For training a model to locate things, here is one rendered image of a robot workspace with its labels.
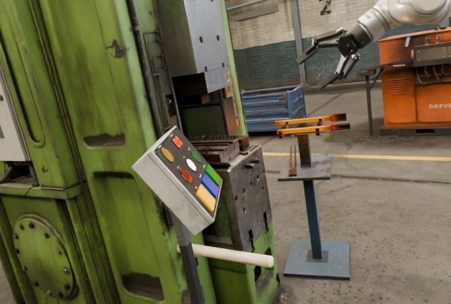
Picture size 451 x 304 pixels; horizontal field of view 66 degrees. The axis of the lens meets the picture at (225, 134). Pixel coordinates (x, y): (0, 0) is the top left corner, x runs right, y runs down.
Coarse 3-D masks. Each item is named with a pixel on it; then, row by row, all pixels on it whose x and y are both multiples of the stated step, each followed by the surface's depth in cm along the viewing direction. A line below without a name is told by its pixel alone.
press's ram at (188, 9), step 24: (168, 0) 146; (192, 0) 147; (216, 0) 164; (168, 24) 149; (192, 24) 147; (216, 24) 164; (168, 48) 153; (192, 48) 147; (216, 48) 163; (192, 72) 150
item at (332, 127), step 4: (332, 124) 193; (336, 124) 192; (340, 124) 191; (344, 124) 189; (348, 124) 188; (292, 128) 202; (296, 128) 200; (300, 128) 199; (304, 128) 197; (308, 128) 196; (312, 128) 195; (320, 128) 194; (324, 128) 193; (328, 128) 192; (332, 128) 191; (336, 128) 192; (340, 128) 191; (344, 128) 190; (348, 128) 189; (284, 132) 202; (288, 132) 201; (292, 132) 200; (296, 132) 199; (300, 132) 198
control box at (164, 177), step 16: (176, 128) 128; (160, 144) 106; (176, 144) 116; (192, 144) 131; (144, 160) 99; (160, 160) 99; (176, 160) 108; (192, 160) 120; (144, 176) 100; (160, 176) 99; (176, 176) 100; (192, 176) 110; (160, 192) 101; (176, 192) 100; (192, 192) 102; (176, 208) 102; (192, 208) 101; (208, 208) 104; (192, 224) 102; (208, 224) 102
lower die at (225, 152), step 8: (200, 144) 178; (208, 144) 176; (216, 144) 173; (224, 144) 171; (232, 144) 173; (200, 152) 170; (208, 152) 168; (216, 152) 165; (224, 152) 166; (232, 152) 173; (216, 160) 164; (224, 160) 166
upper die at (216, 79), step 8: (208, 72) 156; (216, 72) 162; (224, 72) 169; (176, 80) 162; (184, 80) 160; (192, 80) 157; (200, 80) 155; (208, 80) 156; (216, 80) 162; (224, 80) 168; (176, 88) 163; (184, 88) 161; (192, 88) 159; (200, 88) 157; (208, 88) 156; (216, 88) 162; (176, 96) 164
